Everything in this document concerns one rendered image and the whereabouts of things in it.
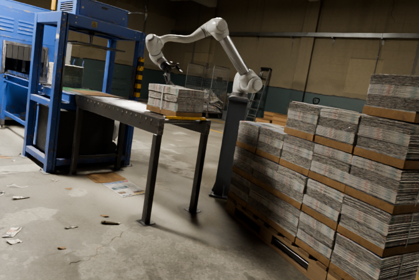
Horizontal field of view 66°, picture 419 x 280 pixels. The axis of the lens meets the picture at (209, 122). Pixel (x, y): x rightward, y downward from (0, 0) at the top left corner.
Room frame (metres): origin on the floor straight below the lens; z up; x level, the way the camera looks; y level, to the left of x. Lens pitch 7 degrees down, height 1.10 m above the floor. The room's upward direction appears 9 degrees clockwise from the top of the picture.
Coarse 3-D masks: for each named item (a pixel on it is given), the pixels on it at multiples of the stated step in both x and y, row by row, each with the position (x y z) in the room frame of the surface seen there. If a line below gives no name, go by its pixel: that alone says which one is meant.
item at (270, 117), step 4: (264, 112) 9.53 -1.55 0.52; (268, 112) 9.45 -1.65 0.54; (272, 112) 9.49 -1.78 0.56; (264, 116) 9.52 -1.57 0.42; (268, 116) 9.44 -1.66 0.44; (272, 116) 9.34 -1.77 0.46; (276, 116) 8.82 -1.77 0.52; (280, 116) 8.75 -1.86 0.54; (284, 116) 8.66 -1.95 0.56; (256, 120) 9.20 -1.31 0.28; (260, 120) 9.12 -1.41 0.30; (264, 120) 9.04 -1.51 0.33; (268, 120) 8.97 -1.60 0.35; (272, 120) 8.89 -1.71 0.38; (276, 120) 8.80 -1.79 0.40; (280, 120) 8.72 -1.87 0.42; (284, 120) 8.64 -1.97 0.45; (276, 124) 8.78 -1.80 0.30; (280, 124) 8.71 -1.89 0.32; (284, 124) 8.62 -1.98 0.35
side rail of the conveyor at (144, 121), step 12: (84, 96) 3.07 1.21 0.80; (84, 108) 3.04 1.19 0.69; (96, 108) 2.90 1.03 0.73; (108, 108) 2.76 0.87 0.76; (120, 108) 2.64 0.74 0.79; (120, 120) 2.62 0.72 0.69; (132, 120) 2.51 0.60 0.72; (144, 120) 2.41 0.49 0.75; (156, 120) 2.32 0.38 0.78; (156, 132) 2.31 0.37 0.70
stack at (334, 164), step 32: (256, 128) 2.60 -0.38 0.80; (256, 160) 2.53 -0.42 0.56; (288, 160) 2.24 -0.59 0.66; (320, 160) 2.00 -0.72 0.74; (352, 160) 1.82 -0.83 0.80; (256, 192) 2.48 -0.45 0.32; (288, 192) 2.19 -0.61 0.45; (320, 192) 1.96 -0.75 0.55; (288, 224) 2.14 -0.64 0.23; (320, 224) 1.91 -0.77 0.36; (288, 256) 2.11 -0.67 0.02
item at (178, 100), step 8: (168, 88) 2.53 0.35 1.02; (176, 88) 2.47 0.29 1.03; (168, 96) 2.52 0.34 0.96; (176, 96) 2.45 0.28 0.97; (184, 96) 2.49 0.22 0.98; (192, 96) 2.56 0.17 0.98; (200, 96) 2.62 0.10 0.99; (168, 104) 2.52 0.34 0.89; (176, 104) 2.46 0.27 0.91; (184, 104) 2.49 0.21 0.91; (192, 104) 2.56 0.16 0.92; (200, 104) 2.64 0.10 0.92; (184, 112) 2.51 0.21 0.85; (192, 112) 2.58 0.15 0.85; (200, 112) 2.64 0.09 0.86
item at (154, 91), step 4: (152, 84) 2.66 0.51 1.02; (156, 84) 2.63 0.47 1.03; (160, 84) 2.73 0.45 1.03; (152, 88) 2.65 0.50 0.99; (156, 88) 2.63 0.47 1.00; (160, 88) 2.59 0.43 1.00; (184, 88) 2.78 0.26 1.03; (152, 92) 2.66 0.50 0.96; (156, 92) 2.64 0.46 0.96; (160, 92) 2.59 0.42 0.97; (148, 96) 2.69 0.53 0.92; (152, 96) 2.65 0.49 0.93; (156, 96) 2.62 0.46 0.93; (148, 100) 2.69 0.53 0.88; (152, 100) 2.65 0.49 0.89; (156, 100) 2.62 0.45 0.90; (148, 104) 2.68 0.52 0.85; (152, 104) 2.65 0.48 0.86; (156, 104) 2.62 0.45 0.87; (156, 112) 2.63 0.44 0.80
